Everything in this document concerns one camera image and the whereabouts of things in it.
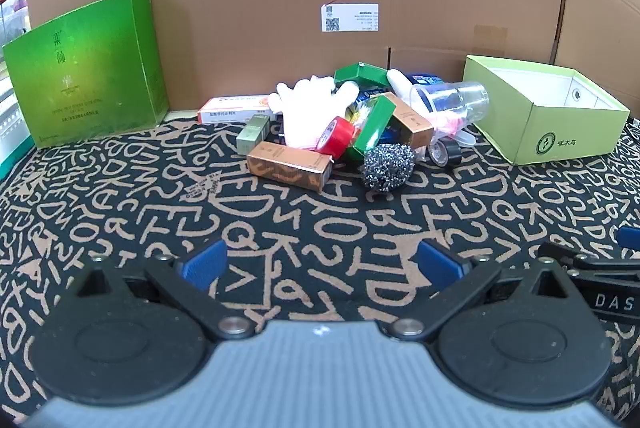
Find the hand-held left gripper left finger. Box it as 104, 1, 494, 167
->
65, 239, 253, 342

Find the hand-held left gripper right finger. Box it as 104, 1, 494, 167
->
391, 239, 581, 342

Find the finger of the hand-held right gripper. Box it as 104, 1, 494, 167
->
537, 242, 640, 271
617, 225, 640, 250

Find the light green box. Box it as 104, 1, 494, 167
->
462, 54, 632, 166

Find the white orange medicine box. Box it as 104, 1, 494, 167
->
196, 94, 278, 125

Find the white glove pink cuff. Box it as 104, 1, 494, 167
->
269, 76, 361, 152
387, 68, 417, 102

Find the black letter-print mat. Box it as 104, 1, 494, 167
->
0, 111, 640, 428

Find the steel wool scrubber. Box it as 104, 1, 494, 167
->
361, 143, 417, 195

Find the black tape roll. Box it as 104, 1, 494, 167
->
427, 137, 463, 168

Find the brown patterned carton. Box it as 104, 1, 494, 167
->
385, 92, 435, 148
246, 141, 333, 194

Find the small sage green carton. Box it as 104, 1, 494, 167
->
236, 114, 271, 156

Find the green rectangular carton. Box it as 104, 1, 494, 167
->
345, 96, 397, 161

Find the clear plastic cup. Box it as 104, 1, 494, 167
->
410, 81, 490, 124

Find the red tape roll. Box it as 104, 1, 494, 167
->
315, 115, 356, 157

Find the colourful printed pack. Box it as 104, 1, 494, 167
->
350, 88, 391, 119

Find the green hexagonal box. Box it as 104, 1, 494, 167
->
334, 62, 391, 88

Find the large green gift box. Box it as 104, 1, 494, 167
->
2, 0, 170, 149

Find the white display cabinet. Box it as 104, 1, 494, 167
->
0, 0, 36, 181

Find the white shipping label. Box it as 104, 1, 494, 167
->
321, 1, 379, 33

